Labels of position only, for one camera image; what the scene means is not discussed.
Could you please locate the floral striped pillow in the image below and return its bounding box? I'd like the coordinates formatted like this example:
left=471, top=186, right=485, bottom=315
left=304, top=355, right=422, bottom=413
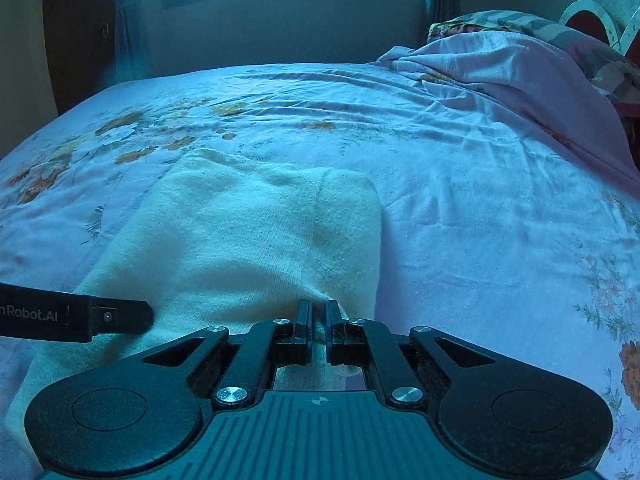
left=427, top=9, right=640, bottom=106

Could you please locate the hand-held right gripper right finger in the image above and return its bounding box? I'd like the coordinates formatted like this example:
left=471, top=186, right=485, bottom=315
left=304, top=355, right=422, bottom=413
left=325, top=300, right=498, bottom=408

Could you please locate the pink quilt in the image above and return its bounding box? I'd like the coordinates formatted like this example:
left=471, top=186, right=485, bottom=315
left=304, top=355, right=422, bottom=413
left=372, top=30, right=640, bottom=186

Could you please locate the dark wooden door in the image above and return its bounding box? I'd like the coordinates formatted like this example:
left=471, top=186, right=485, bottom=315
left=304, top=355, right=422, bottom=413
left=42, top=0, right=118, bottom=116

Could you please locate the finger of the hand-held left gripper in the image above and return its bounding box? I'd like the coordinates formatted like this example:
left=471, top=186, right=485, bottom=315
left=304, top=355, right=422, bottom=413
left=90, top=296, right=154, bottom=336

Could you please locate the cream knit sweater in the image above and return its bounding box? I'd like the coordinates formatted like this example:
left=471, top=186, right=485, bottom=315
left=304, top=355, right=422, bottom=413
left=0, top=147, right=385, bottom=461

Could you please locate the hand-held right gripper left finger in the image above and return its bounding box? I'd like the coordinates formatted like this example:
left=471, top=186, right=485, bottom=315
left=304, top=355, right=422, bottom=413
left=142, top=300, right=313, bottom=408

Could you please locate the floral bed sheet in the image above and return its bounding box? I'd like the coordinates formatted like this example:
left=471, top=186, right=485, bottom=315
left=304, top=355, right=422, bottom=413
left=0, top=62, right=640, bottom=480

